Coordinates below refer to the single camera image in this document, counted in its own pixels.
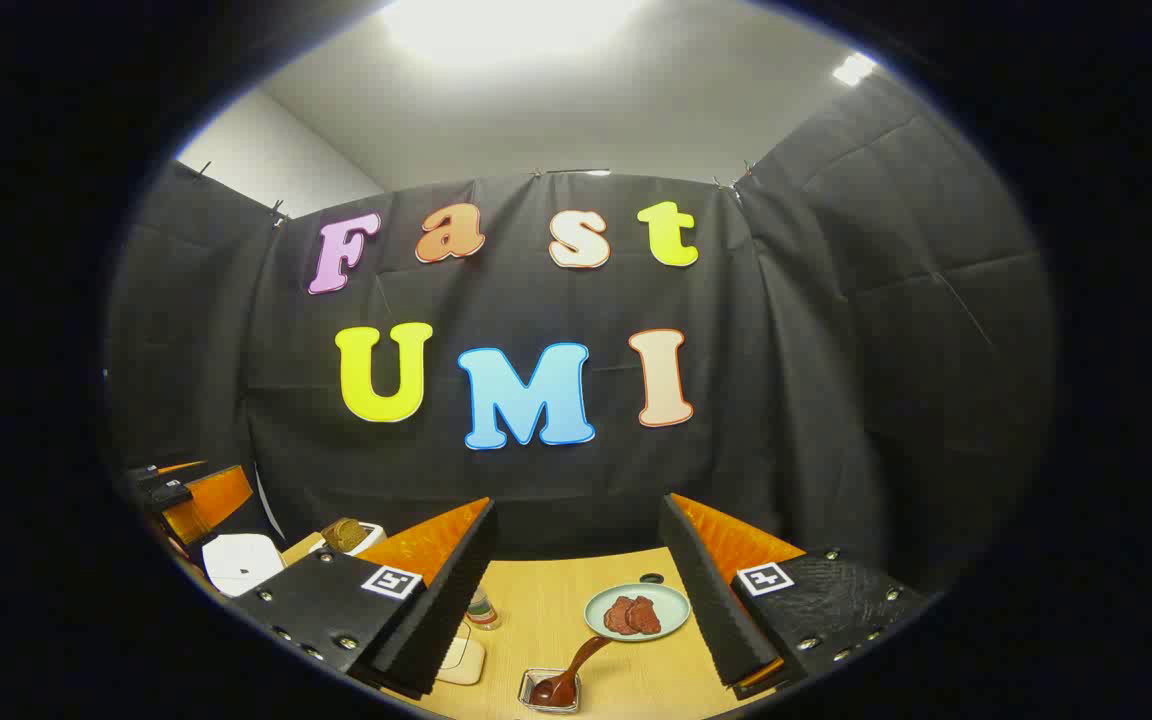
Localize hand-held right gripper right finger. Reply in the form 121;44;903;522
659;492;927;701

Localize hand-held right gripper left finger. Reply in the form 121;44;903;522
232;497;498;699

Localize clear rice container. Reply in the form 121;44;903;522
434;635;487;687

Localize white rice cooker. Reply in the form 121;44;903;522
202;533;285;598

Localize brown wooden spoon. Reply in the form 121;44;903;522
531;636;617;709

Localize pale green plate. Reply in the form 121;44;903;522
584;583;692;642

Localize red meat slices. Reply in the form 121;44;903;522
604;595;662;636

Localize white toaster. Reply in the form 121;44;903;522
311;518;387;557

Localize black backdrop cloth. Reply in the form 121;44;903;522
106;75;1057;601

